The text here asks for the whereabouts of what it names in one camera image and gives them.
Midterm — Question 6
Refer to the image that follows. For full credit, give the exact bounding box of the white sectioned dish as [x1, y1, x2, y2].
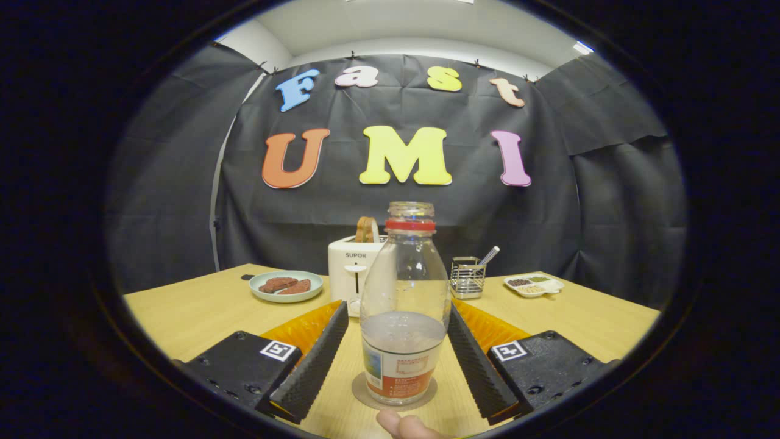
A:
[503, 274, 565, 299]

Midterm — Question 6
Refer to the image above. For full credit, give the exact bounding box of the wooden table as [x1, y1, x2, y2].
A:
[124, 263, 662, 438]

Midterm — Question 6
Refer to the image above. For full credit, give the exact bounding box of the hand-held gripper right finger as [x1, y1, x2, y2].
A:
[447, 299, 621, 426]

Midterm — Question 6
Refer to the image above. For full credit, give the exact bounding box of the white toaster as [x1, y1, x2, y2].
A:
[328, 235, 389, 318]

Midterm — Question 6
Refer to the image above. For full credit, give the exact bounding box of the pale green plate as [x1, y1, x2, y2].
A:
[249, 270, 324, 304]

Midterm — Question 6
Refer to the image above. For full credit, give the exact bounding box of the round brown coaster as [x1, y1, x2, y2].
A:
[352, 372, 438, 412]

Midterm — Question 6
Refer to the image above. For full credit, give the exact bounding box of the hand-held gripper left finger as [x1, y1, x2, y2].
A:
[174, 299, 349, 426]

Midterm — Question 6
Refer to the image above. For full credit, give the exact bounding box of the brown bread slice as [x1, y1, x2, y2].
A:
[355, 216, 381, 243]

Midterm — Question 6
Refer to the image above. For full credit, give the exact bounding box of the clear plastic juice bottle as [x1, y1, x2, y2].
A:
[360, 202, 452, 406]

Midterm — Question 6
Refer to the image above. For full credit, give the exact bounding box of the metal wire utensil holder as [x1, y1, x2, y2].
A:
[450, 256, 487, 300]

